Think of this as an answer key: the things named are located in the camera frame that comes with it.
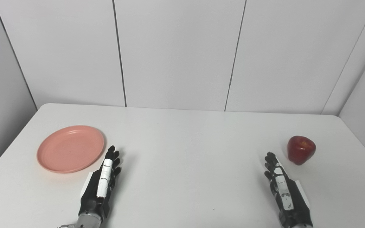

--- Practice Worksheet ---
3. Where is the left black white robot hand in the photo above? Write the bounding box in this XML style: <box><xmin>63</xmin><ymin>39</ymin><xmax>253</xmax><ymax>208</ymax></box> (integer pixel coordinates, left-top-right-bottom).
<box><xmin>78</xmin><ymin>145</ymin><xmax>122</xmax><ymax>219</ymax></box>

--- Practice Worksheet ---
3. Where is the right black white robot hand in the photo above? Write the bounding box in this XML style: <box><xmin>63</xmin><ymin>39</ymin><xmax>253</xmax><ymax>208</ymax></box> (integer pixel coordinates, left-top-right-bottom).
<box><xmin>264</xmin><ymin>152</ymin><xmax>314</xmax><ymax>228</ymax></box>

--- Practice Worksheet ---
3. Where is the pink round plate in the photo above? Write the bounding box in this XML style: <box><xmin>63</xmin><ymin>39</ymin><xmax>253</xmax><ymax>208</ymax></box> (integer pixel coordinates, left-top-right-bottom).
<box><xmin>37</xmin><ymin>125</ymin><xmax>106</xmax><ymax>174</ymax></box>

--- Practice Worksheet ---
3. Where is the red apple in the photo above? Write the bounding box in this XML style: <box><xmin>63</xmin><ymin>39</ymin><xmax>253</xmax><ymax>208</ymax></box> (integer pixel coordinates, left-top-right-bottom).
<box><xmin>287</xmin><ymin>136</ymin><xmax>317</xmax><ymax>166</ymax></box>

